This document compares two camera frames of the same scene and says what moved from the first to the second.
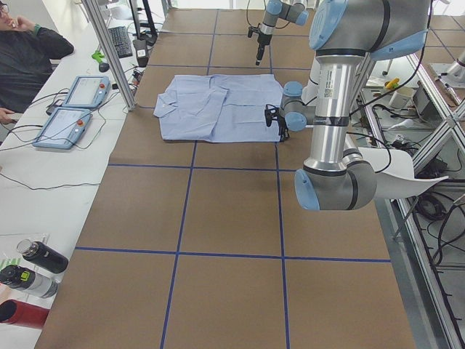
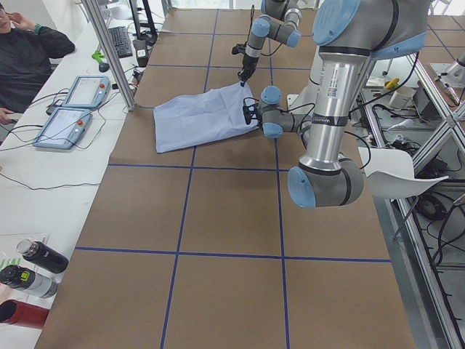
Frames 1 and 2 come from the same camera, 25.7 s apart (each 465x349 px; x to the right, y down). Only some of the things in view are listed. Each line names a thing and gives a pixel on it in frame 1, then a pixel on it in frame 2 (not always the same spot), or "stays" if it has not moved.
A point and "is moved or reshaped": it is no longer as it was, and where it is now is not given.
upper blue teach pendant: [89, 91] stays
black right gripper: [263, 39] -> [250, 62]
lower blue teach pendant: [64, 128] stays
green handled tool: [98, 56] stays
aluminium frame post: [102, 27] stays
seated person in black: [27, 57] stays
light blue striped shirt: [219, 107] is moved or reshaped
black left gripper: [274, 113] -> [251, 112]
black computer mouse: [104, 67] stays
